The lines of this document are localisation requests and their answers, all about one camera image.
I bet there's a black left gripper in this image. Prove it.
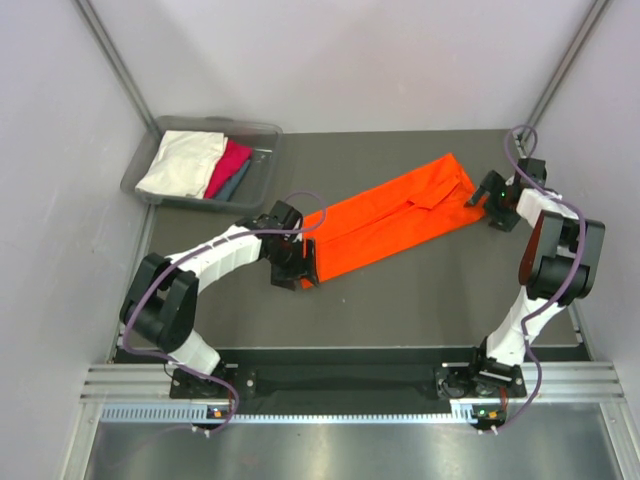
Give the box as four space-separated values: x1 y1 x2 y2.
266 237 318 291

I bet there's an orange t shirt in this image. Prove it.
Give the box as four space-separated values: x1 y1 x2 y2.
304 153 485 283

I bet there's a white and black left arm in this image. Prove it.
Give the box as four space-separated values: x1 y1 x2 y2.
119 201 322 397

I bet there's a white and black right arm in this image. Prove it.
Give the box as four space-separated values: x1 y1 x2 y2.
466 171 605 396

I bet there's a blue grey folded t shirt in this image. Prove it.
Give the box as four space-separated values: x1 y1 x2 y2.
214 159 251 201

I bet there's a crimson folded t shirt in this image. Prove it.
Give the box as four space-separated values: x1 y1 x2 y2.
204 140 252 199

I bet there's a clear plastic bin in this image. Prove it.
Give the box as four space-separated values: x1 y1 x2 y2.
120 116 283 214

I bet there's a white folded t shirt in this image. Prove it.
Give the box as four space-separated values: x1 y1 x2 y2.
135 130 228 199

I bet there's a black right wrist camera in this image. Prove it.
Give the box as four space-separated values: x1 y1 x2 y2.
514 157 547 188

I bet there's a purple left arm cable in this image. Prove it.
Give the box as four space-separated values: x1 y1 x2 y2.
121 189 329 434

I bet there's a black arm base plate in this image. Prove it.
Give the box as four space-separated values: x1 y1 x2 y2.
169 347 531 404

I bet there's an aluminium frame rail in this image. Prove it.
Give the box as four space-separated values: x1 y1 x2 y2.
80 362 624 412

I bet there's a grey slotted cable duct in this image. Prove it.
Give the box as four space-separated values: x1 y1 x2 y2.
100 403 498 425

